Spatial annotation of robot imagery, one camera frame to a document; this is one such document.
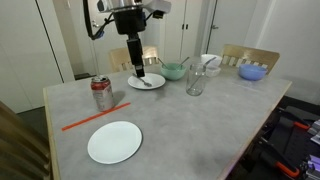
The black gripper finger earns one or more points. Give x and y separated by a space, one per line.
136 53

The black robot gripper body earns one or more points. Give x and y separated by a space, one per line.
130 21

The red and silver soda can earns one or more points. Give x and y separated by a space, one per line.
101 95

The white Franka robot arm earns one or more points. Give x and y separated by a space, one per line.
110 5

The light wooden chair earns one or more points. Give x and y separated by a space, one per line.
250 52
118 56
20 146

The metal utensil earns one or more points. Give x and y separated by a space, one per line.
182 62
163 63

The white door with lever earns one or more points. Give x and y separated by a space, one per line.
103 56

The white round plate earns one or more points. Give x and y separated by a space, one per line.
115 142
156 81

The white closet door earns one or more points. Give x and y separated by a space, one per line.
193 33
171 36

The teal bowl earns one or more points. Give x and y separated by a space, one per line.
173 74

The clear glass jar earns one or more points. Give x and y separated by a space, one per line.
195 85

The long metal spoon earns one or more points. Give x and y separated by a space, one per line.
209 62

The thin orange-red strip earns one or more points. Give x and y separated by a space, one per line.
96 116

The clear plastic food container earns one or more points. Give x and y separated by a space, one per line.
214 72

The white bowl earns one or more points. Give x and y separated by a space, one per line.
218 61

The blue bowl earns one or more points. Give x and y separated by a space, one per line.
252 73

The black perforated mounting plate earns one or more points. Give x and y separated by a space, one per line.
290 143

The black and orange clamp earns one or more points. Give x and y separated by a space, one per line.
301 126
286 169

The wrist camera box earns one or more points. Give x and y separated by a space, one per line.
160 6

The white door with black frame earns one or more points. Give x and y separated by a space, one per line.
233 26

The aluminium extrusion rail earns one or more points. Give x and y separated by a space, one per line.
315 131
313 168

